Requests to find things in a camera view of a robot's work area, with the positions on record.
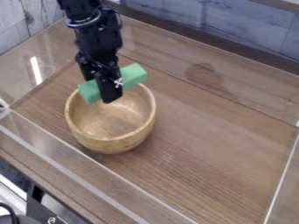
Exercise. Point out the black table leg bracket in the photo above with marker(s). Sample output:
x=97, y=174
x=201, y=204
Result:
x=44, y=207

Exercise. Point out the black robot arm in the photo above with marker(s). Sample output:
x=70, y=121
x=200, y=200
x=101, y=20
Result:
x=69, y=5

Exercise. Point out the wooden bowl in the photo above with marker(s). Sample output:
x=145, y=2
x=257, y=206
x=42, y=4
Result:
x=113, y=128

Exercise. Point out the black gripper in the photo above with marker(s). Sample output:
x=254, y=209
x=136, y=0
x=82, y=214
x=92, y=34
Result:
x=97, y=26

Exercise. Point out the green rectangular stick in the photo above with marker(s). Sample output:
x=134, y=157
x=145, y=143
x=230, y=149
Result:
x=133, y=75

